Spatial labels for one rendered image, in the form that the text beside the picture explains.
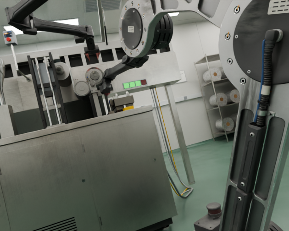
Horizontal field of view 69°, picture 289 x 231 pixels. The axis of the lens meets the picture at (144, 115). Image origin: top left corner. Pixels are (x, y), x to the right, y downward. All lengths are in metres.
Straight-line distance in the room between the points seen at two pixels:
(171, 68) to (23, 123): 1.51
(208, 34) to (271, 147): 5.21
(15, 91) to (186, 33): 4.10
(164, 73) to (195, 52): 3.07
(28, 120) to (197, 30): 4.38
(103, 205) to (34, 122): 1.01
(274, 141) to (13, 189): 1.40
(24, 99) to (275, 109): 1.97
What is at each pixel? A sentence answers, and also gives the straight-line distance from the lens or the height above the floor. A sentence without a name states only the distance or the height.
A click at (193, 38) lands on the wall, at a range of 5.40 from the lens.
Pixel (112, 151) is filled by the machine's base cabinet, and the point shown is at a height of 0.65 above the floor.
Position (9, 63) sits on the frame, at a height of 1.58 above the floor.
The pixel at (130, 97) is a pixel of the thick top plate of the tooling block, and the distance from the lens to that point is 1.73.
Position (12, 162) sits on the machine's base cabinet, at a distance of 1.53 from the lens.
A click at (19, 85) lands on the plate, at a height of 1.37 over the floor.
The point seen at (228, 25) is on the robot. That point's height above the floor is 0.94.
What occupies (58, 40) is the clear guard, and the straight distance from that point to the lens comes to 2.21.
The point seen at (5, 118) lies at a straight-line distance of 1.89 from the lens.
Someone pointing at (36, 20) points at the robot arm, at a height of 1.46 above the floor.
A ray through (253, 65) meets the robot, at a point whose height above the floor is 0.85.
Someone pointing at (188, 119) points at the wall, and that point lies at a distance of 4.85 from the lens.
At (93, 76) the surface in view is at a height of 1.25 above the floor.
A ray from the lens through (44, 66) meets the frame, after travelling 1.72.
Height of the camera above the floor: 0.79
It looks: 2 degrees up
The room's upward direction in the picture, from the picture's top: 14 degrees counter-clockwise
